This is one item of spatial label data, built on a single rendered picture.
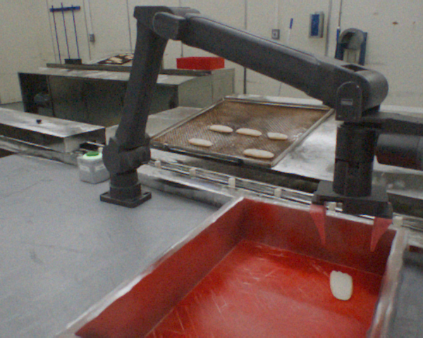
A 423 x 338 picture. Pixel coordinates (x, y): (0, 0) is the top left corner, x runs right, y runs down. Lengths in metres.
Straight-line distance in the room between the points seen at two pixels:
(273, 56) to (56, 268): 0.56
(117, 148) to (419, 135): 0.66
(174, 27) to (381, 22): 4.01
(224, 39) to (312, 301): 0.47
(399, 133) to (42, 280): 0.64
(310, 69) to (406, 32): 4.01
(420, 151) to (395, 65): 4.07
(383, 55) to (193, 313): 4.20
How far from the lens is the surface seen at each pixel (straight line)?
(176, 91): 3.86
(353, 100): 0.57
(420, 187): 1.03
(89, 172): 1.21
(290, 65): 0.63
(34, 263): 0.86
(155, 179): 1.11
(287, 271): 0.75
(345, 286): 0.72
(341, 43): 4.57
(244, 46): 0.67
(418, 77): 4.59
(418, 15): 4.59
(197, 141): 1.28
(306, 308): 0.67
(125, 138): 0.96
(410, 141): 0.57
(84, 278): 0.77
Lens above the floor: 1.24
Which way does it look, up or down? 19 degrees down
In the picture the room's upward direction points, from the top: 1 degrees counter-clockwise
